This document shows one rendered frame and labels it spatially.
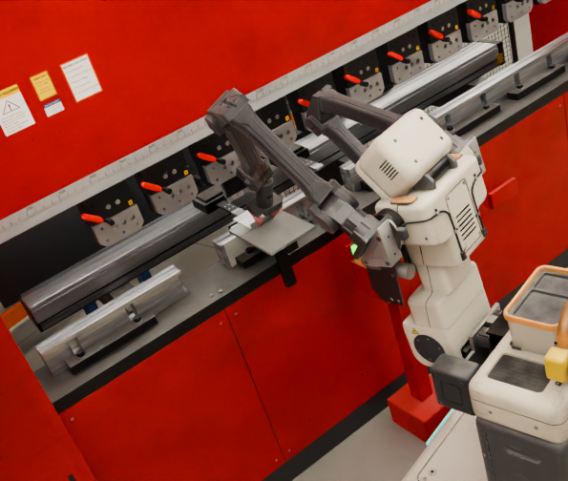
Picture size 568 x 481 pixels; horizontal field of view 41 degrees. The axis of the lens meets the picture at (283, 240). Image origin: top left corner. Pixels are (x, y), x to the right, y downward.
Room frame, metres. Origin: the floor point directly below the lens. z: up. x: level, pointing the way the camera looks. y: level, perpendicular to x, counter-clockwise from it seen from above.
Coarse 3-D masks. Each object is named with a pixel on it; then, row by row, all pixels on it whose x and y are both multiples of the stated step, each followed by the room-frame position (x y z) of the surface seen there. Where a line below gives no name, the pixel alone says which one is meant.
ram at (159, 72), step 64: (0, 0) 2.05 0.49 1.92; (64, 0) 2.12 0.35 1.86; (128, 0) 2.19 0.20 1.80; (192, 0) 2.27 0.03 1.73; (256, 0) 2.36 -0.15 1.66; (320, 0) 2.46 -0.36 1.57; (384, 0) 2.57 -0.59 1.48; (0, 64) 2.02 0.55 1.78; (128, 64) 2.16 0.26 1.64; (192, 64) 2.24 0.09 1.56; (256, 64) 2.33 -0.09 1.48; (0, 128) 1.99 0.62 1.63; (64, 128) 2.06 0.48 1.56; (128, 128) 2.13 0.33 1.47; (0, 192) 1.95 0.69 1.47
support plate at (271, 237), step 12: (276, 216) 2.22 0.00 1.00; (288, 216) 2.19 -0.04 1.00; (240, 228) 2.22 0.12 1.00; (264, 228) 2.16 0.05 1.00; (276, 228) 2.14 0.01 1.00; (288, 228) 2.11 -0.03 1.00; (300, 228) 2.09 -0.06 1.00; (312, 228) 2.07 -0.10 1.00; (252, 240) 2.11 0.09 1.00; (264, 240) 2.08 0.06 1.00; (276, 240) 2.06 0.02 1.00; (288, 240) 2.04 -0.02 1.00; (276, 252) 2.01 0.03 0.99
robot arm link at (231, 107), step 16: (224, 96) 1.84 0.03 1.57; (240, 96) 1.78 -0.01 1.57; (208, 112) 1.84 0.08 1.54; (224, 112) 1.76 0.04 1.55; (240, 112) 1.76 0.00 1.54; (240, 128) 1.76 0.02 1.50; (256, 128) 1.75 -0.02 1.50; (256, 144) 1.76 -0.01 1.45; (272, 144) 1.73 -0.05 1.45; (272, 160) 1.75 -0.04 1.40; (288, 160) 1.72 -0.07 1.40; (288, 176) 1.73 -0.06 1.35; (304, 176) 1.70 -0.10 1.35; (304, 192) 1.72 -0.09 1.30; (320, 192) 1.69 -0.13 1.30; (336, 192) 1.70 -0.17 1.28; (320, 224) 1.70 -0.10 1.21
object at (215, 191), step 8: (208, 192) 2.50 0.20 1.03; (216, 192) 2.48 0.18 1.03; (192, 200) 2.52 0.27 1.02; (200, 200) 2.48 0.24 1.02; (208, 200) 2.45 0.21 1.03; (216, 200) 2.45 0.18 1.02; (224, 200) 2.45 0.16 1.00; (200, 208) 2.47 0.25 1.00; (208, 208) 2.43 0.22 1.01; (216, 208) 2.44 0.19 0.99; (224, 208) 2.39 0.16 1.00; (232, 208) 2.37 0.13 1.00; (240, 208) 2.35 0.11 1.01
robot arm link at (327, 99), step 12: (312, 96) 2.22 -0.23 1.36; (324, 96) 2.21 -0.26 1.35; (336, 96) 2.19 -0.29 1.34; (312, 108) 2.24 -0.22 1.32; (324, 108) 2.21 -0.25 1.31; (336, 108) 2.18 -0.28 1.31; (348, 108) 2.14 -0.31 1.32; (360, 108) 2.11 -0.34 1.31; (372, 108) 2.10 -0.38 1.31; (324, 120) 2.24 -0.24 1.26; (360, 120) 2.11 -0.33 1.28; (372, 120) 2.07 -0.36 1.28; (384, 120) 2.04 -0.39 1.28; (396, 120) 2.01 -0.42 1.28
